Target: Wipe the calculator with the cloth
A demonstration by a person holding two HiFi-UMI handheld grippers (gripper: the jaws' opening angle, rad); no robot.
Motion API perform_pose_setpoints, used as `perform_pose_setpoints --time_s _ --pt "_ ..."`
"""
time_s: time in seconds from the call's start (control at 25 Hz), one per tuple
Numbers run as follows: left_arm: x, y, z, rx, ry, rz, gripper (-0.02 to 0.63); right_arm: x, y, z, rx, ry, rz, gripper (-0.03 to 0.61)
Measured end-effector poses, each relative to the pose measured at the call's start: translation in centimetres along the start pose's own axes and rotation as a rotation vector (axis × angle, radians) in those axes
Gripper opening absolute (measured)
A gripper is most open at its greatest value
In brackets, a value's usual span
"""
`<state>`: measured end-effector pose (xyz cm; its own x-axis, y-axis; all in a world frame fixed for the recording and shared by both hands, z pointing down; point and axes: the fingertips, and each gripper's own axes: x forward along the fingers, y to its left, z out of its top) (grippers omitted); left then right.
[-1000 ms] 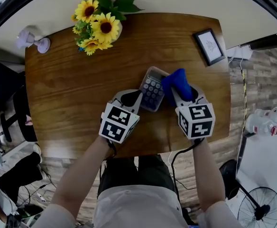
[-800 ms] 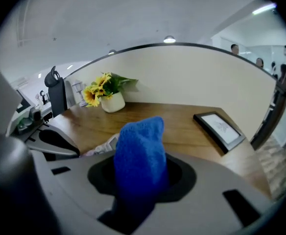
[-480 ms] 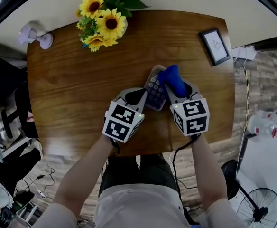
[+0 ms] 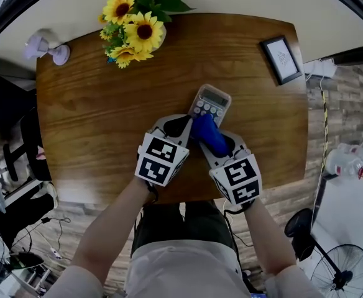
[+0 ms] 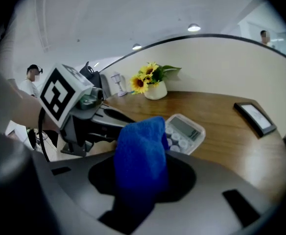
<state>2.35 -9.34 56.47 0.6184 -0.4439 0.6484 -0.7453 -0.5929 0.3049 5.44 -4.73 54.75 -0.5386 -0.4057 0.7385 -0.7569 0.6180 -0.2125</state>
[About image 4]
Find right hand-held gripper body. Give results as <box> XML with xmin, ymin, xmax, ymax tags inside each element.
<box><xmin>208</xmin><ymin>148</ymin><xmax>264</xmax><ymax>205</ymax></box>

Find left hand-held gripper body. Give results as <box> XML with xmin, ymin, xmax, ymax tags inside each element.
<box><xmin>134</xmin><ymin>127</ymin><xmax>191</xmax><ymax>188</ymax></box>

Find blue cloth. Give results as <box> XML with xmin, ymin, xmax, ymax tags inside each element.
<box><xmin>190</xmin><ymin>114</ymin><xmax>229</xmax><ymax>155</ymax></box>

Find lilac calculator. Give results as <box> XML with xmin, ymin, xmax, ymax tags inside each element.
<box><xmin>187</xmin><ymin>84</ymin><xmax>232</xmax><ymax>129</ymax></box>

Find person's right forearm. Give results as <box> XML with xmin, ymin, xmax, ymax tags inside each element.
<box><xmin>243</xmin><ymin>199</ymin><xmax>296</xmax><ymax>276</ymax></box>

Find person's left forearm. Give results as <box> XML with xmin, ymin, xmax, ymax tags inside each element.
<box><xmin>71</xmin><ymin>177</ymin><xmax>154</xmax><ymax>274</ymax></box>

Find person's dark trousers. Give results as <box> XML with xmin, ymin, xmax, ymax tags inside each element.
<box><xmin>131</xmin><ymin>200</ymin><xmax>238</xmax><ymax>257</ymax></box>

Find black standing fan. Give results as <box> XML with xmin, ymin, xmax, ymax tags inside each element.
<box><xmin>284</xmin><ymin>208</ymin><xmax>363</xmax><ymax>298</ymax></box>

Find yellow black floor strip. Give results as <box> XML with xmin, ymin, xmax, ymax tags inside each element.
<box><xmin>311</xmin><ymin>88</ymin><xmax>330</xmax><ymax>210</ymax></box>

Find clear plastic jug red label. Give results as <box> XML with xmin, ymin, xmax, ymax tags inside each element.
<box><xmin>324</xmin><ymin>147</ymin><xmax>361</xmax><ymax>176</ymax></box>

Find sunflower bouquet in white vase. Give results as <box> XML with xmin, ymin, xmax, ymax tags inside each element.
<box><xmin>97</xmin><ymin>0</ymin><xmax>196</xmax><ymax>70</ymax></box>

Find white power strip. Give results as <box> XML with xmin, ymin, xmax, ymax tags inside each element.
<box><xmin>304</xmin><ymin>59</ymin><xmax>338</xmax><ymax>76</ymax></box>

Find person's beige shirt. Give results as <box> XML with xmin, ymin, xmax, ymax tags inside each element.
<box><xmin>49</xmin><ymin>243</ymin><xmax>318</xmax><ymax>298</ymax></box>

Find black office chair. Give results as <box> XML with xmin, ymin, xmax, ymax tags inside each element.
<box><xmin>0</xmin><ymin>70</ymin><xmax>52</xmax><ymax>183</ymax></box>

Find black picture frame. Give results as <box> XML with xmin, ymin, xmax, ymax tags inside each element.
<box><xmin>259</xmin><ymin>35</ymin><xmax>303</xmax><ymax>86</ymax></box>

